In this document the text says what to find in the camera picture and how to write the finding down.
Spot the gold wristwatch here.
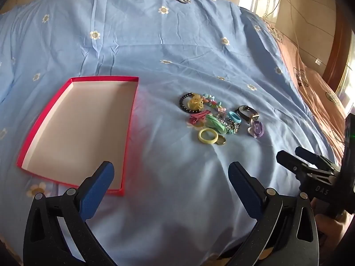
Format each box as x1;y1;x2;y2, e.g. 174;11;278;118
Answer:
235;105;260;124

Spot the person's right hand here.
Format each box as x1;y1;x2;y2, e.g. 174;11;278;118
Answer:
311;197;350;246

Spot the green hair tie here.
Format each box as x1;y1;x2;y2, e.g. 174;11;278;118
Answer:
205;113;226;132

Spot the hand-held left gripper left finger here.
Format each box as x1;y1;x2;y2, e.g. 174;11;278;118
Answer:
24;161;117;266

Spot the orange printed blanket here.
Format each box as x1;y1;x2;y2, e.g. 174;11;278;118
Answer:
261;19;350;158

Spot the colourful bead bracelet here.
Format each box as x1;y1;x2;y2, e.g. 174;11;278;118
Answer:
202;93;228;114

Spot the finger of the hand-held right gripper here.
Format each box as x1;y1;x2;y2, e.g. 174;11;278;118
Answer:
295;146;335;171
276;150;309;178

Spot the black bead bracelet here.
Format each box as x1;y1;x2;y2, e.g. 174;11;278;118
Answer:
179;92;204;114

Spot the red cardboard box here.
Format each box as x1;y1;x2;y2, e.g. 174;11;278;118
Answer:
16;76;140;197

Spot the blue floral bedsheet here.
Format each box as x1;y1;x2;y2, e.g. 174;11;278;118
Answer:
0;0;341;266

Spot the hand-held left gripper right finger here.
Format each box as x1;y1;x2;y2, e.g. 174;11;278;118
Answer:
222;161;319;266

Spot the pink hair clip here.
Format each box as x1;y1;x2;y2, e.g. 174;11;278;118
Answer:
189;110;212;125

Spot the yellow-green hair tie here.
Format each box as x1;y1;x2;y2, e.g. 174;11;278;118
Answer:
198;128;219;145

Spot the silver rhinestone chain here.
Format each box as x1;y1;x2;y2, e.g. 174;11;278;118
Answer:
215;112;240;135

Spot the yellow hair claw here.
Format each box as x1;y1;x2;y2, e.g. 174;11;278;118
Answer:
188;95;204;111

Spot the wooden door frame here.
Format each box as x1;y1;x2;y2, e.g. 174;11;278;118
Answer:
323;28;355;89

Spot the purple hair tie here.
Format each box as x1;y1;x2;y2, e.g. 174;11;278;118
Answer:
251;120;264;138

